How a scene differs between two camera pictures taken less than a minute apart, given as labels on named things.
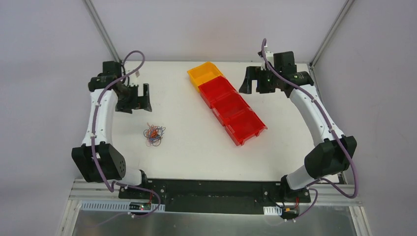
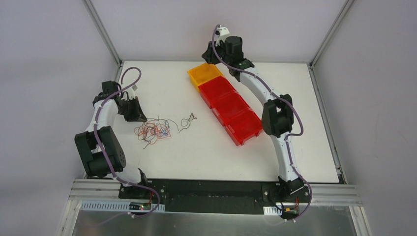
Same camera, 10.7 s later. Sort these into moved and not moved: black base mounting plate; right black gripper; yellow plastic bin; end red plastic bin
Moved: right black gripper
Not moved: end red plastic bin; yellow plastic bin; black base mounting plate
